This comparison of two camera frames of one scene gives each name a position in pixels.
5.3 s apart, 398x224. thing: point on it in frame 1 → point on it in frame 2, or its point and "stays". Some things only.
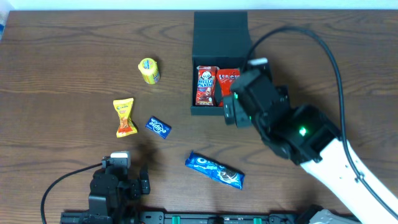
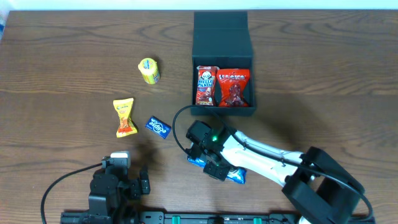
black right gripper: x=230 y=111 → x=203 y=154
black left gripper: x=134 y=189 stays
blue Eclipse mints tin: x=158 y=126 stays
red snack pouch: x=225 y=77 stays
